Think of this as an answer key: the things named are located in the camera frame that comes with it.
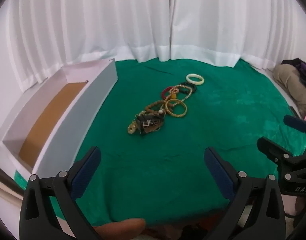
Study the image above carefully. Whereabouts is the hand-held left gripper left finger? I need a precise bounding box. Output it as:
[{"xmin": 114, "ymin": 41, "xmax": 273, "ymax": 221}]
[{"xmin": 19, "ymin": 146, "xmax": 103, "ymax": 240}]

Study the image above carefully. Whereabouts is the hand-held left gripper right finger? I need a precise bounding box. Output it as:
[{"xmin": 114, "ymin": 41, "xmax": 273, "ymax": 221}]
[{"xmin": 204, "ymin": 147, "xmax": 287, "ymax": 240}]

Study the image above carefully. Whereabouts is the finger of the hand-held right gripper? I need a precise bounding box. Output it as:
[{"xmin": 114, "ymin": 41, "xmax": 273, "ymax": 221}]
[
  {"xmin": 257, "ymin": 136, "xmax": 297, "ymax": 171},
  {"xmin": 284, "ymin": 114, "xmax": 306, "ymax": 137}
]

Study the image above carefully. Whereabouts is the white cardboard box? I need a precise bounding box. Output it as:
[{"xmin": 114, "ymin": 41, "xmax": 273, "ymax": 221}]
[{"xmin": 0, "ymin": 59, "xmax": 118, "ymax": 178}]

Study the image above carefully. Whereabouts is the gold earring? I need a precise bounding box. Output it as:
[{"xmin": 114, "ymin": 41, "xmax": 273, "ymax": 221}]
[{"xmin": 127, "ymin": 121, "xmax": 139, "ymax": 134}]

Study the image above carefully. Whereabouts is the gold bangle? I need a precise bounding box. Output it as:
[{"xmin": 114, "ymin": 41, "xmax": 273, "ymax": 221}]
[{"xmin": 165, "ymin": 99, "xmax": 188, "ymax": 117}]

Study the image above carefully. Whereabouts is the wooden bead bracelet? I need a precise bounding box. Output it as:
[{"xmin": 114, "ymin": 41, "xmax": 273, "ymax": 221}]
[{"xmin": 139, "ymin": 99, "xmax": 169, "ymax": 117}]

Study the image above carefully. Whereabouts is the khaki cloth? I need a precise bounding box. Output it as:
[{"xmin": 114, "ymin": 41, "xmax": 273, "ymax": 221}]
[{"xmin": 272, "ymin": 64, "xmax": 306, "ymax": 119}]

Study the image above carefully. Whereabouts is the green velvet cloth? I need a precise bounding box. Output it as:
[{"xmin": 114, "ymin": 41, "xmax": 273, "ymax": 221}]
[{"xmin": 14, "ymin": 58, "xmax": 306, "ymax": 223}]

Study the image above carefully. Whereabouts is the dark bag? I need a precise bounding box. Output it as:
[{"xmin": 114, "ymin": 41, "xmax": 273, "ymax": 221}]
[{"xmin": 281, "ymin": 58, "xmax": 306, "ymax": 85}]

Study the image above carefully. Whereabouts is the white jade bangle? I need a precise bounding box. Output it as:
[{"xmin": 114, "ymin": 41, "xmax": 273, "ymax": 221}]
[{"xmin": 186, "ymin": 73, "xmax": 205, "ymax": 85}]

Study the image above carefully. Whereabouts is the white curtain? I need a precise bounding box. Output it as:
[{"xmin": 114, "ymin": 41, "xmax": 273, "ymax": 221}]
[{"xmin": 6, "ymin": 0, "xmax": 303, "ymax": 85}]

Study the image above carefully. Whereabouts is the pearl bead necklace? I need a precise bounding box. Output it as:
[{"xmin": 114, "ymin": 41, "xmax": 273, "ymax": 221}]
[{"xmin": 171, "ymin": 84, "xmax": 193, "ymax": 101}]

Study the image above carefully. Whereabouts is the red bead bracelet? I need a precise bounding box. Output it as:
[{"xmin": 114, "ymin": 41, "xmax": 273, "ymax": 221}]
[{"xmin": 160, "ymin": 86, "xmax": 179, "ymax": 100}]

